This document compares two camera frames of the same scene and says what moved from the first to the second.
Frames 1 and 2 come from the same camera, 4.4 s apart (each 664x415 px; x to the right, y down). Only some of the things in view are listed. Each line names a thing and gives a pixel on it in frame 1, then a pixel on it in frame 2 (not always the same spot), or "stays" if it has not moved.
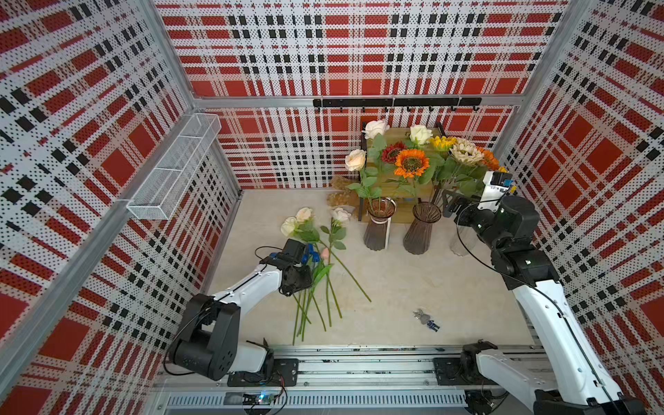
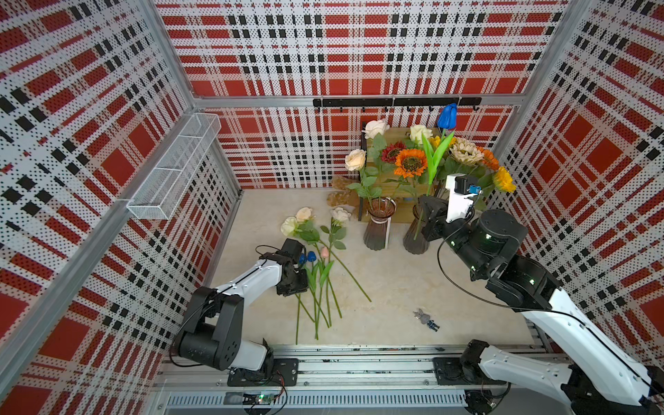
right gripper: x=470 y=207 to x=439 y=209
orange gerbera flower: x=411 y=162 stays
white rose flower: x=420 y=134 stays
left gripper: x=307 y=282 stays
